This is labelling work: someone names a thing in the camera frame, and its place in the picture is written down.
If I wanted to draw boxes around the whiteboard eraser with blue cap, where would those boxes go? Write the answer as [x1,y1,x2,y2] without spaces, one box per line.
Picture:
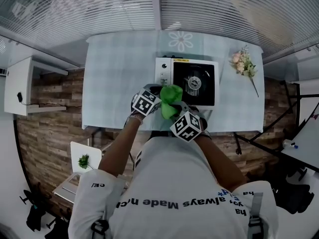
[282,139,299,149]

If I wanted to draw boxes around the white whiteboard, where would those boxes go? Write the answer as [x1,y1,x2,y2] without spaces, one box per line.
[281,78,319,172]

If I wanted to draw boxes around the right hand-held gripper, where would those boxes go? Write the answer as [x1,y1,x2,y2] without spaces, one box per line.
[169,102,208,143]

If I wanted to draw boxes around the small green artificial plant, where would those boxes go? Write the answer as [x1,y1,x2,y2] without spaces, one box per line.
[77,153,91,170]

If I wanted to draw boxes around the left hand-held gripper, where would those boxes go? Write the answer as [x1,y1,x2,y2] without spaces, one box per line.
[131,83,163,117]

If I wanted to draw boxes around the light blue checked tablecloth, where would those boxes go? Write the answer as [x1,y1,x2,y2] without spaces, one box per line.
[82,30,265,133]

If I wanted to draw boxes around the white side desk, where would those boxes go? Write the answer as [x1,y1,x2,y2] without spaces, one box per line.
[3,56,69,117]

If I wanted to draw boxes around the beaded wrist bracelet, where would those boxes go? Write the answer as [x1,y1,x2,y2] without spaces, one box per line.
[126,114,145,125]

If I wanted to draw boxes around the person's left forearm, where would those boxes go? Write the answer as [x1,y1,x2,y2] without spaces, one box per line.
[98,113,145,178]

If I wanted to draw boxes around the white portable stove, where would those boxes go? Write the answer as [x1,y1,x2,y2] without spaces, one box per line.
[154,55,220,111]

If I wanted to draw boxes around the white window blinds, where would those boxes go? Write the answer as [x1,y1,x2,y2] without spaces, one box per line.
[0,0,319,59]

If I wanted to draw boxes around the person's white printed t-shirt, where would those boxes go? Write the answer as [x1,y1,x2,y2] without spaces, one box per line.
[68,136,279,239]

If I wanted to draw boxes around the white stool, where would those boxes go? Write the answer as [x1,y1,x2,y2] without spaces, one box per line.
[69,141,103,175]

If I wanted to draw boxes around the pink artificial flower bouquet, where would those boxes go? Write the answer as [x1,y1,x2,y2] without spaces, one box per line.
[229,44,260,98]

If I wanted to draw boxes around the black whiteboard stand frame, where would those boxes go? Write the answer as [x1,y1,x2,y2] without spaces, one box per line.
[233,80,319,174]

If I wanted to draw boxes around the green cloth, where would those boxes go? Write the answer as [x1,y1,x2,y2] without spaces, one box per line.
[159,84,184,120]

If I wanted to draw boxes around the person's right forearm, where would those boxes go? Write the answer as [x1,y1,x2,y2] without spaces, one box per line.
[194,134,248,193]

